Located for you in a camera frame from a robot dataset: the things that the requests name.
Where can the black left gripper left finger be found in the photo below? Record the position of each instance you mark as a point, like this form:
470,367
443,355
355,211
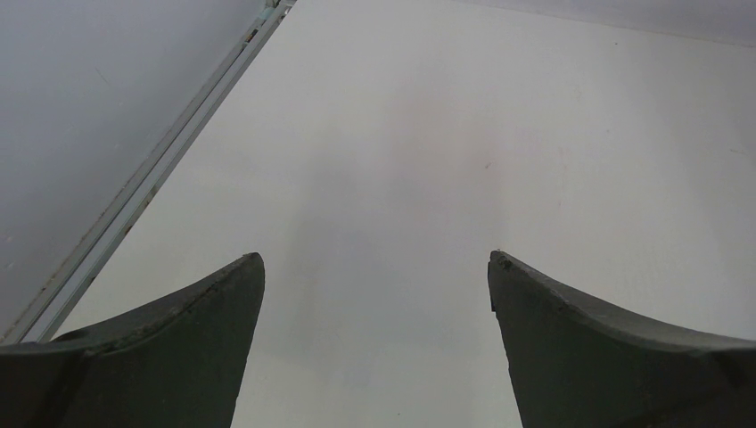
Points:
177,361

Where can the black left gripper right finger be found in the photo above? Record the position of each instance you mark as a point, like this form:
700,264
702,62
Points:
578,361

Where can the aluminium table edge rail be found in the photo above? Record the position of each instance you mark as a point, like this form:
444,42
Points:
100,100

